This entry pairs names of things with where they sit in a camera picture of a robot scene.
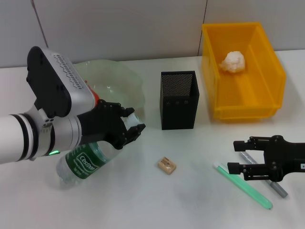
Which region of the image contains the black mesh pen holder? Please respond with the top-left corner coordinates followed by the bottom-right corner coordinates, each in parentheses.
top-left (159, 71), bottom-right (200, 131)

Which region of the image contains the white paper ball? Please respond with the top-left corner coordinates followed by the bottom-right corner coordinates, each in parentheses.
top-left (219, 51), bottom-right (246, 74)

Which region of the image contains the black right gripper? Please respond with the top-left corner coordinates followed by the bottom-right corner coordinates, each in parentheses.
top-left (227, 135), bottom-right (305, 182)

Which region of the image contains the grey glitter pen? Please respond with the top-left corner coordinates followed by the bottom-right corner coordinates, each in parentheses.
top-left (239, 151), bottom-right (288, 198)

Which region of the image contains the yellow plastic bin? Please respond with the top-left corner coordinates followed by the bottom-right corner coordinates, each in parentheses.
top-left (201, 22), bottom-right (286, 120)

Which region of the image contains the mint green pen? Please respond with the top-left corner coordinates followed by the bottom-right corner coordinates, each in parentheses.
top-left (213, 160), bottom-right (273, 210)

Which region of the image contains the small tan eraser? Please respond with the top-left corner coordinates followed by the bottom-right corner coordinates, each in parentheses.
top-left (157, 156), bottom-right (178, 176)

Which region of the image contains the clear bottle with green label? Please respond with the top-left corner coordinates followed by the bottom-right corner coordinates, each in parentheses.
top-left (56, 113), bottom-right (141, 189)

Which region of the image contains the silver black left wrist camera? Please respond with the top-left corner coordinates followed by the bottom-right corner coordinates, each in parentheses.
top-left (26, 46), bottom-right (96, 118)

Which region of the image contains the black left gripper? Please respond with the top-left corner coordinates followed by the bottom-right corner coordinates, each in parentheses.
top-left (77, 99), bottom-right (146, 150)

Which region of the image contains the pale green glass fruit plate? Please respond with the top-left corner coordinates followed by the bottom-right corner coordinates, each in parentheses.
top-left (74, 60), bottom-right (146, 121)

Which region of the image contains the orange fruit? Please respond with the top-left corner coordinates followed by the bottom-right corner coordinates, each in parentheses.
top-left (84, 80), bottom-right (100, 106)

